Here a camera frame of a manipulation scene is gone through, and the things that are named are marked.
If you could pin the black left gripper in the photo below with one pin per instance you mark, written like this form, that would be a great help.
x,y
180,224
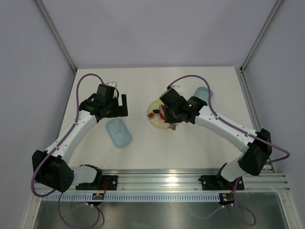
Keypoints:
x,y
120,110

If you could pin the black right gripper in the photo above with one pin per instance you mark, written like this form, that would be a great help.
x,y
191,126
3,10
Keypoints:
x,y
168,119

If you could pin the metal food tongs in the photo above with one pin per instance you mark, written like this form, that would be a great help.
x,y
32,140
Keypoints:
x,y
172,126

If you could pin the red sausage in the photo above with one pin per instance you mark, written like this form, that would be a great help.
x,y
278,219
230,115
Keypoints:
x,y
162,111

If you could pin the small round red food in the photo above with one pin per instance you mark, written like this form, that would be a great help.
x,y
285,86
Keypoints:
x,y
151,115

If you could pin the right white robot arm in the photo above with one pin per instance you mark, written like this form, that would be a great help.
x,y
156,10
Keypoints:
x,y
252,144

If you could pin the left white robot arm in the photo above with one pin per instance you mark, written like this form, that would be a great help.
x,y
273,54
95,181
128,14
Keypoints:
x,y
51,167

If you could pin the blue lunch box lid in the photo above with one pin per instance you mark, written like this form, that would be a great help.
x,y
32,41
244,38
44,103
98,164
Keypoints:
x,y
118,133

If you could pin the blue lunch box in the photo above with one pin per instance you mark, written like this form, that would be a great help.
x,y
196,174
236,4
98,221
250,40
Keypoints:
x,y
203,94

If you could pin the black sea cucumber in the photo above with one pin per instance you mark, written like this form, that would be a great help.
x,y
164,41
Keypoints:
x,y
156,111

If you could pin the round cream plate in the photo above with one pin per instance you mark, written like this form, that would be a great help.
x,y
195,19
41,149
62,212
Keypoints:
x,y
157,121

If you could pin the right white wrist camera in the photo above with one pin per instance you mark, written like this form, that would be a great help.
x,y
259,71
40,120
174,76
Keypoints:
x,y
178,89

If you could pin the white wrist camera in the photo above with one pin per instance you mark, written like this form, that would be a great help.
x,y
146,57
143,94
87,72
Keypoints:
x,y
178,89
112,84

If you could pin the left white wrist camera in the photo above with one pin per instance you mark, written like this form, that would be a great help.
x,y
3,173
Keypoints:
x,y
112,84

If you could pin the aluminium mounting rail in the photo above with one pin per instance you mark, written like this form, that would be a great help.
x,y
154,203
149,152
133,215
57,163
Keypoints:
x,y
187,180

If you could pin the left aluminium frame post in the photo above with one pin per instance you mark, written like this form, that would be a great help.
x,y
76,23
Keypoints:
x,y
51,26

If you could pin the aluminium frame post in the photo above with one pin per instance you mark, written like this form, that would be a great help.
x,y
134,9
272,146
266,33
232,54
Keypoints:
x,y
51,26
263,31

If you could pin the white slotted cable duct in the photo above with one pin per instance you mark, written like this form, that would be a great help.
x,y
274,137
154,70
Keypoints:
x,y
133,197

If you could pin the right aluminium frame post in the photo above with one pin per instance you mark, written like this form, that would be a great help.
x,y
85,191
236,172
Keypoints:
x,y
263,31

